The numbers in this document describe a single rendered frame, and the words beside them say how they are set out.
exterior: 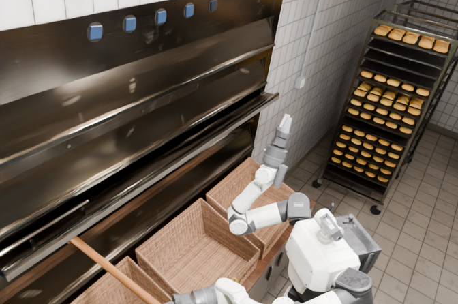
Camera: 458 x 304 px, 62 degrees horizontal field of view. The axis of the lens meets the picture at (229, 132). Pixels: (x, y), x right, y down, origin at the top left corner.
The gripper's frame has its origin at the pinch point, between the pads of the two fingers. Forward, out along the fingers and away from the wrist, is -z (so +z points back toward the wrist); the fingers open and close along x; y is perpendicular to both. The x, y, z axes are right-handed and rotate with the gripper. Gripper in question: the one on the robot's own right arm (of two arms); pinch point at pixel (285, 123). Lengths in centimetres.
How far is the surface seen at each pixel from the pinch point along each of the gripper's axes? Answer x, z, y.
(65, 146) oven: 29, 30, 74
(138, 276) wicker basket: -21, 102, 43
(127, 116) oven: 6, 18, 62
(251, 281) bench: -51, 101, -18
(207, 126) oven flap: -47, 21, 35
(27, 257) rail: 49, 61, 68
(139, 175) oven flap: 0, 42, 52
